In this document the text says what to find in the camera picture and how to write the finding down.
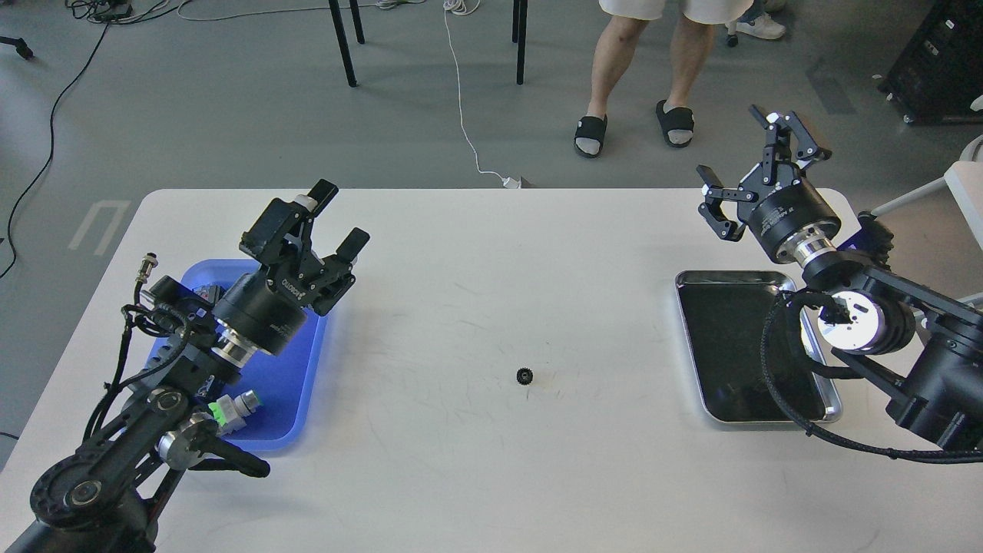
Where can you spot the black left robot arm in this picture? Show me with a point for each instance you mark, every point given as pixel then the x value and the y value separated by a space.
pixel 154 423

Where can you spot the white green switch part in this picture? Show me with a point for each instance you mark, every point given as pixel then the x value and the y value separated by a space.
pixel 231 413

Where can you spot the white sneaker foot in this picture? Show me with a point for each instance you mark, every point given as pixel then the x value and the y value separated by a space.
pixel 761 26

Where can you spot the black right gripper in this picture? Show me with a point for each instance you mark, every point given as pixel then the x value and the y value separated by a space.
pixel 789 219

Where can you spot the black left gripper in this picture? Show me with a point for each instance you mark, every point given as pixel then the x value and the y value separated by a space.
pixel 267 308

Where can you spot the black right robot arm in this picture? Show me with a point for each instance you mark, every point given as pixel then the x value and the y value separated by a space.
pixel 854 318

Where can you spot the blue plastic tray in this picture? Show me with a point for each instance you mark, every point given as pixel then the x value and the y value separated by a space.
pixel 283 383

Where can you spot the yellow push button part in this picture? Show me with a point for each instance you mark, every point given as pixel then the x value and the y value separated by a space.
pixel 206 292

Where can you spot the metal tray black inside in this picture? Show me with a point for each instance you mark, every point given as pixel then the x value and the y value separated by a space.
pixel 723 314

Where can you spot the white chair at right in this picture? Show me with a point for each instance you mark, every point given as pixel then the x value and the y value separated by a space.
pixel 936 217

